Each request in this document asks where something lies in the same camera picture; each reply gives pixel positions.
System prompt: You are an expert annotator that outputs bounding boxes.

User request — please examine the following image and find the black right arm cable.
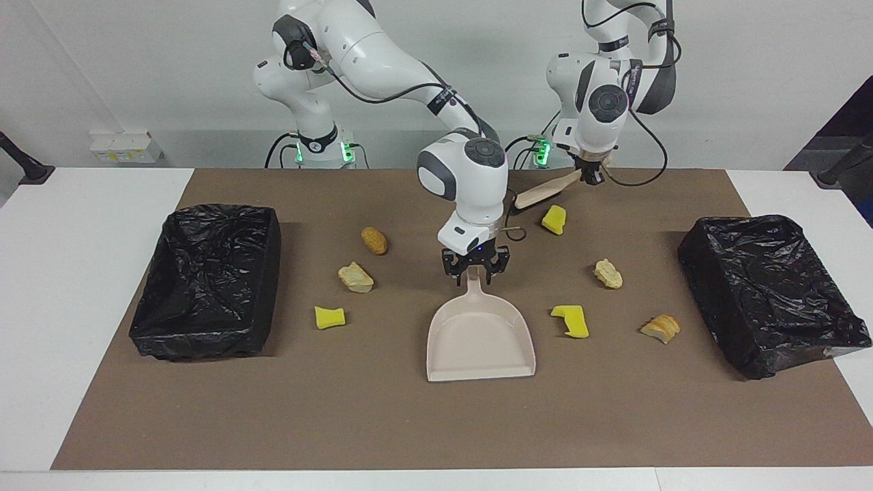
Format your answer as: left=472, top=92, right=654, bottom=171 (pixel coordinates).
left=300, top=41, right=527, bottom=243

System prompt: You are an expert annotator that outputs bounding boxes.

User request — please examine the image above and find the notched yellow sponge piece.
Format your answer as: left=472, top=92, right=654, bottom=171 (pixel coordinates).
left=550, top=305, right=590, bottom=340

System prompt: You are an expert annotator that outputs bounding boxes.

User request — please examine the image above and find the pale torn bread chunk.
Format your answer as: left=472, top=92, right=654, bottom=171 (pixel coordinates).
left=338, top=262, right=374, bottom=294

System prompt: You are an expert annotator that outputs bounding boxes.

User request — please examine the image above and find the black left base cable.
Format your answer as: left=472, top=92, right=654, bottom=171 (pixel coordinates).
left=503, top=109, right=567, bottom=169

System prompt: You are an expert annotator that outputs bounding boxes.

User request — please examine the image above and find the white wall socket box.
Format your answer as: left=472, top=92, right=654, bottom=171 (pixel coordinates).
left=90, top=131, right=164, bottom=164

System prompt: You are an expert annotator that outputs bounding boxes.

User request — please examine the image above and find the beige plastic dustpan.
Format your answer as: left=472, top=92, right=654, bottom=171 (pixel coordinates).
left=426, top=265, right=537, bottom=383

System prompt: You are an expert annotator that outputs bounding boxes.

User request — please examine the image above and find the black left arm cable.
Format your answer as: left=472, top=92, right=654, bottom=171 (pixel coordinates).
left=580, top=0, right=679, bottom=188

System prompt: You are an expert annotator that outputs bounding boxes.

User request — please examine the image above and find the bin with black plastic bag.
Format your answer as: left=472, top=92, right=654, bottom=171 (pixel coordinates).
left=677, top=215, right=872, bottom=381
left=128, top=203, right=283, bottom=362

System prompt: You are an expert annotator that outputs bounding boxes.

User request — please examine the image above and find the pale ridged bread piece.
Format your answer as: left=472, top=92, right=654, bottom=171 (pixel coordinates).
left=593, top=258, right=623, bottom=290

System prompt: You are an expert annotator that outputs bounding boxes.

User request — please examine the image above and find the black stand foot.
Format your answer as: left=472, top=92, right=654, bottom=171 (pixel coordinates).
left=0, top=131, right=55, bottom=186
left=810, top=133, right=873, bottom=190

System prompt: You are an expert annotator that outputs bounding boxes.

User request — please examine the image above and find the striped croissant-like bread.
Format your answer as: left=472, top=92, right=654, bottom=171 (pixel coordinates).
left=639, top=314, right=681, bottom=345

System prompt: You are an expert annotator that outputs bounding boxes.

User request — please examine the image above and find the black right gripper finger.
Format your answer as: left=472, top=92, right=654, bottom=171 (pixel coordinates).
left=442, top=248, right=469, bottom=287
left=483, top=245, right=511, bottom=286

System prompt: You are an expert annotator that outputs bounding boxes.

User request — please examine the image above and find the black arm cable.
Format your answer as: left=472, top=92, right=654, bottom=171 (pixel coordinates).
left=300, top=41, right=527, bottom=243
left=580, top=0, right=679, bottom=188

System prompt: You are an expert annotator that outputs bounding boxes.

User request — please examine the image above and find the beige hand brush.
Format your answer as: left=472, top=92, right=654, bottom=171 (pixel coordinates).
left=506, top=168, right=585, bottom=216

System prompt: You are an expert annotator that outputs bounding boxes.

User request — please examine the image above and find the brown table mat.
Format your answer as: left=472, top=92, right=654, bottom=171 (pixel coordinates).
left=51, top=168, right=873, bottom=471

